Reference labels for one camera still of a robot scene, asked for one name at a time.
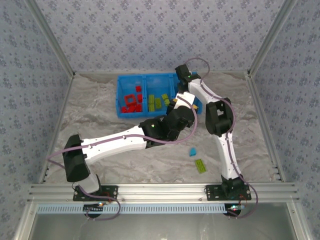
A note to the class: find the red sloped lego brick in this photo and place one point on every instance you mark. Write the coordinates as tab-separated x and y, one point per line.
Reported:
138	88

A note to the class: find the red hollow square lego piece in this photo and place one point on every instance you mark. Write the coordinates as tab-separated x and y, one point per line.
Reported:
127	99

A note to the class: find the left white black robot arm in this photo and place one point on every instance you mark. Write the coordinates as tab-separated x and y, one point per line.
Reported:
112	145

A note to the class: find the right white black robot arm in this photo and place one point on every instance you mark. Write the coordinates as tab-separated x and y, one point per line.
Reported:
228	155

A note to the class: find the blue plastic bin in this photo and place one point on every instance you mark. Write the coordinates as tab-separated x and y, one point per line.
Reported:
200	103
120	85
157	85

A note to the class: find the blue curved lego brick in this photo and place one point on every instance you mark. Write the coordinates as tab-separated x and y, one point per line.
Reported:
192	152

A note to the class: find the small lit circuit board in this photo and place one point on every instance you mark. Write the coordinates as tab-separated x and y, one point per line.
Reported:
233	208
93	208

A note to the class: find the grey metal sheet panel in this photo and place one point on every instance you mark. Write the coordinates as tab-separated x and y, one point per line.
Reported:
160	227

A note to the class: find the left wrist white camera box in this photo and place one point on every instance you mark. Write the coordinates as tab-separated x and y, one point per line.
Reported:
186	98

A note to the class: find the wide aluminium frame beam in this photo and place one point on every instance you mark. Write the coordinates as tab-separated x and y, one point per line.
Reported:
160	192

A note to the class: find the aluminium frame rail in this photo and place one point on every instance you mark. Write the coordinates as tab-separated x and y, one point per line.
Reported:
298	222
25	222
264	127
57	127

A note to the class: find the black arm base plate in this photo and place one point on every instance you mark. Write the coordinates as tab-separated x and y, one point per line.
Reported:
111	193
212	193

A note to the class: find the aluminium frame post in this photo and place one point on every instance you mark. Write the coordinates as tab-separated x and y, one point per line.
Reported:
51	37
270	37

